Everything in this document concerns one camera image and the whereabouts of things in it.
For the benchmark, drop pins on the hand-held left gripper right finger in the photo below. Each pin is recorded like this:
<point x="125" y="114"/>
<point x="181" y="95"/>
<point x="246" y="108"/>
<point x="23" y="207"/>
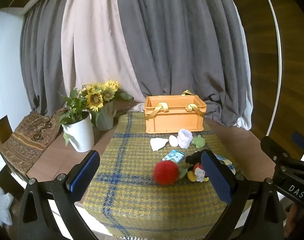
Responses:
<point x="217" y="177"/>

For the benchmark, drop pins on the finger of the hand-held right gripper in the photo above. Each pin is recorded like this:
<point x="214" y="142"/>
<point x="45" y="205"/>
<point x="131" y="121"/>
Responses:
<point x="303" y="141"/>
<point x="279" y="152"/>

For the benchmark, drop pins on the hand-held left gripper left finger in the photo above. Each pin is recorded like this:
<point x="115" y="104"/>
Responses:
<point x="84" y="175"/>

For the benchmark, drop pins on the crinkled blue white packet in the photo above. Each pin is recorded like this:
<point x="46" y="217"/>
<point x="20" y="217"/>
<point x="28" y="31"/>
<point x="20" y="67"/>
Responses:
<point x="228" y="163"/>

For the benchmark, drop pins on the black red yellow plush toy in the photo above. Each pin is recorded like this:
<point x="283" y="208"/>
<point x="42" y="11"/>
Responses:
<point x="195" y="170"/>

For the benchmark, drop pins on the green frog toy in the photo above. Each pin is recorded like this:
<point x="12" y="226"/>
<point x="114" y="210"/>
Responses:
<point x="199" y="141"/>

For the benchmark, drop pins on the blue tissue packet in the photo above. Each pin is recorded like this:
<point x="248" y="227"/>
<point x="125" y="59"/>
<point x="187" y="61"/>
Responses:
<point x="173" y="156"/>

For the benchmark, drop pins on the lavender fuzzy sock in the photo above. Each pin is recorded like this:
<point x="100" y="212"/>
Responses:
<point x="185" y="138"/>

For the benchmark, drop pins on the red fuzzy ball with leaf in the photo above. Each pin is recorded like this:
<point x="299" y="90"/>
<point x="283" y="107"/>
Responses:
<point x="165" y="173"/>

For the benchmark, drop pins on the pale soft egg toy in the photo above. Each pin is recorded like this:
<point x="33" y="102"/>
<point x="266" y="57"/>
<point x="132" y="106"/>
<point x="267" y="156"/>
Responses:
<point x="173" y="141"/>

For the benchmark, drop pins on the white cloth piece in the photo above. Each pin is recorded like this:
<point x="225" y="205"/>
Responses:
<point x="158" y="143"/>

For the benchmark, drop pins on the orange crate with yellow ribbons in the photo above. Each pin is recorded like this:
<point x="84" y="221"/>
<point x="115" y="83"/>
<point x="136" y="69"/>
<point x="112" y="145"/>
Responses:
<point x="174" y="121"/>

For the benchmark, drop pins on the white pot with green plant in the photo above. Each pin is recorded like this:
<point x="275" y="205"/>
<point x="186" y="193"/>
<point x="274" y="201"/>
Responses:
<point x="80" y="133"/>

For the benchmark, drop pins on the yellow blue plaid cloth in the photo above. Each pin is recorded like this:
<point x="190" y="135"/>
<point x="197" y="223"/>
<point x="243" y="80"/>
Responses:
<point x="137" y="197"/>

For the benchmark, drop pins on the brown patterned cloth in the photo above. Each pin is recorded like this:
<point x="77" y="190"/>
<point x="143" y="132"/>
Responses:
<point x="29" y="140"/>

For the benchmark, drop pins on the sunflower bouquet in grey wrap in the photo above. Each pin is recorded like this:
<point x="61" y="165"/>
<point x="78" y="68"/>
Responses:
<point x="96" y="98"/>

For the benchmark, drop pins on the pale knitted cloth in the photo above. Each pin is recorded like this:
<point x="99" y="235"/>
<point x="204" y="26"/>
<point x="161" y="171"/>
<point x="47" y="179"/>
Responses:
<point x="3" y="205"/>

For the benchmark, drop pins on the grey curtain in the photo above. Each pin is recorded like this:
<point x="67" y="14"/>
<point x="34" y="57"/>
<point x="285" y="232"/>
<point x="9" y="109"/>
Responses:
<point x="182" y="42"/>
<point x="39" y="67"/>

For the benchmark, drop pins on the pale pink curtain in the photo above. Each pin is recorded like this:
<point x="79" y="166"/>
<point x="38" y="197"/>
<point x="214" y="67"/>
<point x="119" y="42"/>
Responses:
<point x="91" y="42"/>

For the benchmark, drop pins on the white cabinet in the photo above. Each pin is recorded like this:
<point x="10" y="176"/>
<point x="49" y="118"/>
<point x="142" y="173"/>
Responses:
<point x="4" y="67"/>

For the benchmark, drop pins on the white frame strip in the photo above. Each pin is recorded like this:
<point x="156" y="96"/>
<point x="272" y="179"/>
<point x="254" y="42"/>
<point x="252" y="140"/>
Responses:
<point x="277" y="55"/>

